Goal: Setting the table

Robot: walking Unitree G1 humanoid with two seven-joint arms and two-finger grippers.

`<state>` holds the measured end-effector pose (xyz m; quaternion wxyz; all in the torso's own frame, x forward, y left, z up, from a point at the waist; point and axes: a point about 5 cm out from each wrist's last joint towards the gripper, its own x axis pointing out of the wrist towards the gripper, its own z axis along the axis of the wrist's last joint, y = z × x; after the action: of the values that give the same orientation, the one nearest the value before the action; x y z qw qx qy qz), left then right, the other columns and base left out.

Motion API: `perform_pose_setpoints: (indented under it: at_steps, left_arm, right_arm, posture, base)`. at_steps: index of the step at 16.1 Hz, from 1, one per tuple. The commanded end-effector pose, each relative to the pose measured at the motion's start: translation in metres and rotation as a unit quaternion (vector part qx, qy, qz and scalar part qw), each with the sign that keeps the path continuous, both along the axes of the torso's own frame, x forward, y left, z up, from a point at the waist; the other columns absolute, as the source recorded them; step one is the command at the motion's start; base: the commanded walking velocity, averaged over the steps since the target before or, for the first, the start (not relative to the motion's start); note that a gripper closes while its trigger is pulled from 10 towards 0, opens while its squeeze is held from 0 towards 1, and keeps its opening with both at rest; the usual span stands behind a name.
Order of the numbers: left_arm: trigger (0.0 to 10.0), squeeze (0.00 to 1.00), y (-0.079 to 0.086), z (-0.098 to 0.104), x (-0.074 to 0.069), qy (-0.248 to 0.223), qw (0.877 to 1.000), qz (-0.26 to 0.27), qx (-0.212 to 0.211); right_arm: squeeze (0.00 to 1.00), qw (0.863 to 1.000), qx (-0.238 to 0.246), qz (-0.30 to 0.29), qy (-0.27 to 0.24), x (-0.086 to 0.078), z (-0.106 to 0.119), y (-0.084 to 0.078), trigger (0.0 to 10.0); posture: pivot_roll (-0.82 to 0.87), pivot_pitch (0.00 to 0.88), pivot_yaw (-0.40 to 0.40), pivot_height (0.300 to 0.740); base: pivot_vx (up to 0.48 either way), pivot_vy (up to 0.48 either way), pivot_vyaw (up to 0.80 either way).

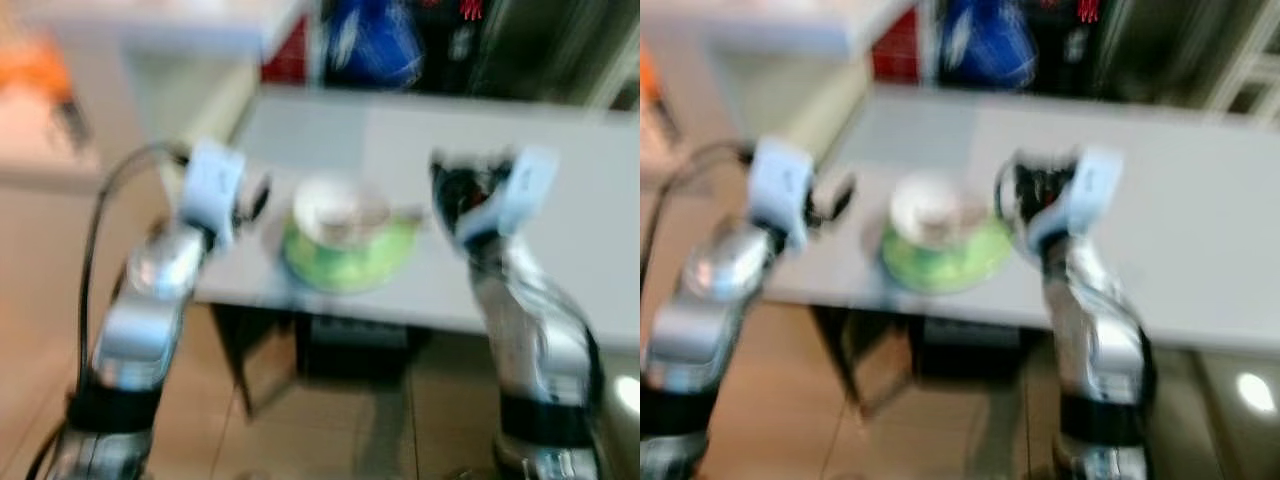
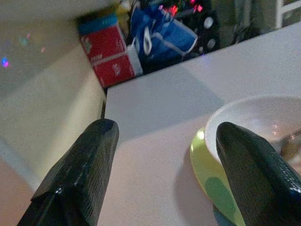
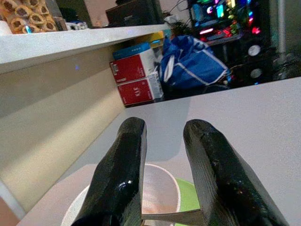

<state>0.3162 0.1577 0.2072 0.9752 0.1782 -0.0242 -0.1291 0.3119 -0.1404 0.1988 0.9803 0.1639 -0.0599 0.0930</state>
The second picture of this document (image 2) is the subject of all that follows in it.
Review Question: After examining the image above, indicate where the yellow-green plate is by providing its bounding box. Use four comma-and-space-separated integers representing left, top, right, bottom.
190, 127, 246, 226

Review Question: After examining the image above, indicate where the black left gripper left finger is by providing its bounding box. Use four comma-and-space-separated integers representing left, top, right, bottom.
16, 118, 120, 226

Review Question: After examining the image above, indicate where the white window frame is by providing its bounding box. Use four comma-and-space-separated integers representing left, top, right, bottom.
275, 0, 301, 29

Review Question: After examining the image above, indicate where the teal box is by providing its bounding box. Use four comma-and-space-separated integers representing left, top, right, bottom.
77, 13, 118, 35

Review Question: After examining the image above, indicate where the black white-dotted bag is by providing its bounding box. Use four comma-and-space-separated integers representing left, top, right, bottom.
181, 4, 221, 57

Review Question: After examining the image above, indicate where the metal spoon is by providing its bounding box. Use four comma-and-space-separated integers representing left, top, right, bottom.
277, 128, 301, 156

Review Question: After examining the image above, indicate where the red cardboard box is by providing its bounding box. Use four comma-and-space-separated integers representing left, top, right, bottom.
79, 25, 136, 88

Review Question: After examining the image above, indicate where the white bowl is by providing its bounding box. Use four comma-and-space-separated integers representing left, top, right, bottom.
204, 94, 301, 175

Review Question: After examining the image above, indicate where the blue shopping bag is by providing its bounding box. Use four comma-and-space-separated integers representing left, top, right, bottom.
128, 5, 198, 71

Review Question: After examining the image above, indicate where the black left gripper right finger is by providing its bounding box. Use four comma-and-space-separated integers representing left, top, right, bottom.
215, 121, 301, 226

